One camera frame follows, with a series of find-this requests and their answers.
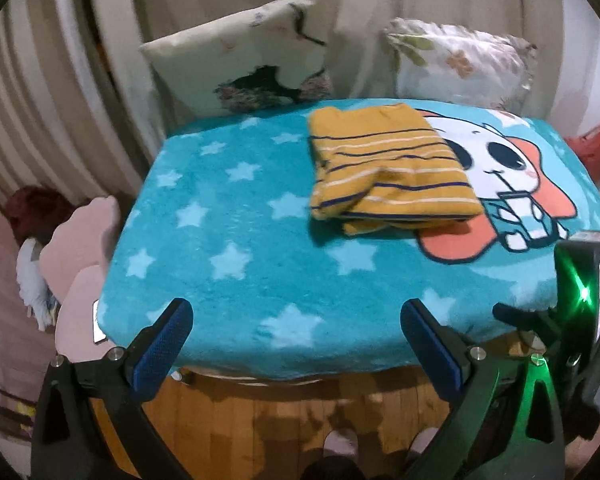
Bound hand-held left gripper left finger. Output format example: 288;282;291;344
30;297;195;480

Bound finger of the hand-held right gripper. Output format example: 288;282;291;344
492;302;561;346

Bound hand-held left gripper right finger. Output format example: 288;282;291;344
400;298;566;480

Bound yellow striped sweater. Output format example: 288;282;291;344
307;102;483;237

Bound person's slipper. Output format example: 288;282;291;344
322;429;359;461
405;426;438;461

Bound teal cartoon printed blanket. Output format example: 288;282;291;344
96;97;600;381

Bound pink cushion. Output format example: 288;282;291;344
40;196;123;361

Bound white soft toy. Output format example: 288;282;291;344
16;237;56;331

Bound maroon plush item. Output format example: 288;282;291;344
5;186;73;241

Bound white floral pillow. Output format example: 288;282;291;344
384;17;538;111

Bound white pleated curtain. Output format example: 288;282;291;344
0;0;151;201

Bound cream bird print pillow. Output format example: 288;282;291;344
139;0;336;118

